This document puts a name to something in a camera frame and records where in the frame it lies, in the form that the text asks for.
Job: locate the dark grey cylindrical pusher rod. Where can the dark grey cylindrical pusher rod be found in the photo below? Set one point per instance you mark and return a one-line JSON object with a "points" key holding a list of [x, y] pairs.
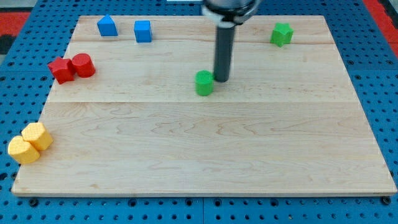
{"points": [[223, 53]]}

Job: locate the green cylinder block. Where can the green cylinder block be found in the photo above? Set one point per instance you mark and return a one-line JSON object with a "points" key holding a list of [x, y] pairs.
{"points": [[204, 83]]}

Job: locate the green star block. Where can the green star block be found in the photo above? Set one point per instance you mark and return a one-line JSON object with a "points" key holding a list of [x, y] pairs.
{"points": [[281, 34]]}

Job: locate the red star block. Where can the red star block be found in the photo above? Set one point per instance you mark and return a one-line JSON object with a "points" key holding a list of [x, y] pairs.
{"points": [[62, 70]]}

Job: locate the blue cube block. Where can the blue cube block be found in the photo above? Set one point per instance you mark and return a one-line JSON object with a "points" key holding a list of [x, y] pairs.
{"points": [[142, 31]]}

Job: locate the light wooden board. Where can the light wooden board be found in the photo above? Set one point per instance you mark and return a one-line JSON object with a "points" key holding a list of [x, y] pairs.
{"points": [[287, 123]]}

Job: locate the blue pentagon house block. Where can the blue pentagon house block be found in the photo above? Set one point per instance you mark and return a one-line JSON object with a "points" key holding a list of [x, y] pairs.
{"points": [[107, 26]]}

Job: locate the red cylinder block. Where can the red cylinder block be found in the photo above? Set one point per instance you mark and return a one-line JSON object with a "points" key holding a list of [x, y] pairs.
{"points": [[83, 65]]}

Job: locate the yellow hexagon block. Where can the yellow hexagon block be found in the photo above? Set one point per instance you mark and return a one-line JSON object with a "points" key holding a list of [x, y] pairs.
{"points": [[37, 135]]}

